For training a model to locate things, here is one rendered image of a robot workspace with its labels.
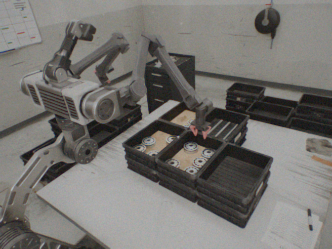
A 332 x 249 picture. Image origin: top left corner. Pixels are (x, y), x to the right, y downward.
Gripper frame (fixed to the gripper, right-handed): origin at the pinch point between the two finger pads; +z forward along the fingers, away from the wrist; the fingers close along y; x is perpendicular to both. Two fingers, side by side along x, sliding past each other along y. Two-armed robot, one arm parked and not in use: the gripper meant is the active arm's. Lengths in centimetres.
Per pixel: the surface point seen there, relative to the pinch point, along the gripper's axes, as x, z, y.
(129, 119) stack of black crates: -54, 55, 127
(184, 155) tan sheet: -3.0, 23.4, 14.7
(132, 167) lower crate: 19, 33, 45
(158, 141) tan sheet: -6.7, 23.5, 40.5
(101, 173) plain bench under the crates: 34, 37, 64
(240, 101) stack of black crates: -162, 56, 41
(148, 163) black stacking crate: 19.0, 21.4, 27.5
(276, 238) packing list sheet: 14, 36, -53
